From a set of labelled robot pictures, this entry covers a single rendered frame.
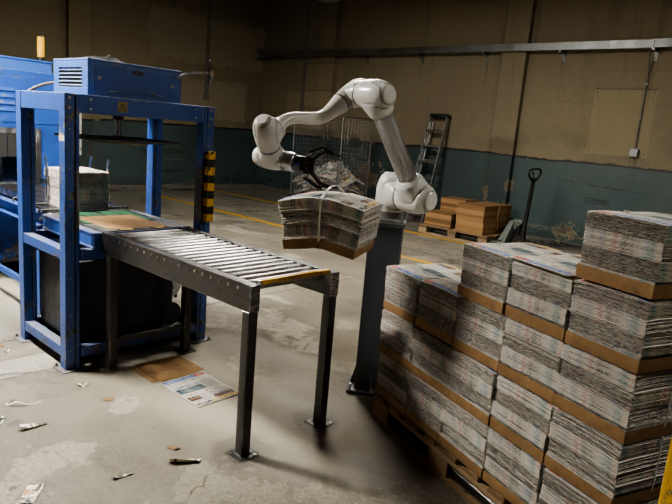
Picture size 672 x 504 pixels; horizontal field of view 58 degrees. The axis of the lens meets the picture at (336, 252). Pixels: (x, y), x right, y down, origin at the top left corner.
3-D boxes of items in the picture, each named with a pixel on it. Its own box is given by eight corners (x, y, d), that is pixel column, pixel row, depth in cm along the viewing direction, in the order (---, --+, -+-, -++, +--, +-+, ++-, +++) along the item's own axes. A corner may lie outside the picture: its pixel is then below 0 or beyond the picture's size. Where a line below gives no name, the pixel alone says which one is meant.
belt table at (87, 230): (191, 240, 391) (191, 225, 389) (92, 249, 344) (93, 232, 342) (135, 223, 437) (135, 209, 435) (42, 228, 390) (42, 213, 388)
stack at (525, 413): (430, 406, 342) (447, 262, 326) (600, 534, 241) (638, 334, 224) (370, 415, 325) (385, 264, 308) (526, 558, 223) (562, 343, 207)
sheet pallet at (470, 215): (512, 242, 938) (517, 205, 927) (485, 246, 878) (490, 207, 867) (446, 229, 1018) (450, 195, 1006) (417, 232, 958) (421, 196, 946)
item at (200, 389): (241, 394, 338) (241, 392, 338) (197, 408, 317) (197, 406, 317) (202, 372, 362) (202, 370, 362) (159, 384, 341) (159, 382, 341)
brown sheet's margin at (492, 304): (524, 290, 275) (525, 281, 275) (573, 309, 250) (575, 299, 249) (456, 293, 259) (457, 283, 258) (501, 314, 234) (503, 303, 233)
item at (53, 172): (110, 209, 425) (110, 172, 419) (67, 211, 403) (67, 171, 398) (85, 202, 450) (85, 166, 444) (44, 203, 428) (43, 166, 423)
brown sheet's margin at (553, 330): (574, 309, 250) (575, 299, 249) (635, 332, 225) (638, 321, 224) (503, 315, 232) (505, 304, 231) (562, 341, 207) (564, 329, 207)
